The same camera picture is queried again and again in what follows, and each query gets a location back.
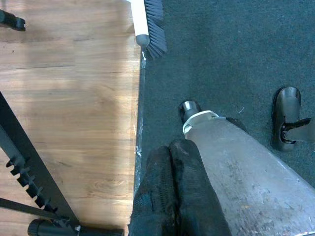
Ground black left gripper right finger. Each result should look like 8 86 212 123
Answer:
169 139 233 236

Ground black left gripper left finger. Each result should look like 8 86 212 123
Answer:
127 145 179 236

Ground dark floor mat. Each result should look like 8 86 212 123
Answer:
134 0 315 197

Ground silver robot right leg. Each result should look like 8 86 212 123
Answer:
270 86 315 152

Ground black weight bench red trim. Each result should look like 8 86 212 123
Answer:
0 90 124 236

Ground white broom dark bristles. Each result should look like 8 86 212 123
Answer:
126 0 168 59

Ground black bench foot bar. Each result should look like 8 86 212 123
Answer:
0 9 27 32

